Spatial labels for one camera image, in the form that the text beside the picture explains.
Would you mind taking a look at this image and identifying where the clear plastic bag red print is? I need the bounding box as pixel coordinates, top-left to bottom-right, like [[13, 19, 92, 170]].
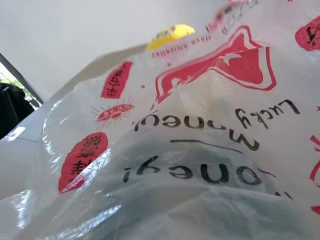
[[0, 0, 320, 240]]

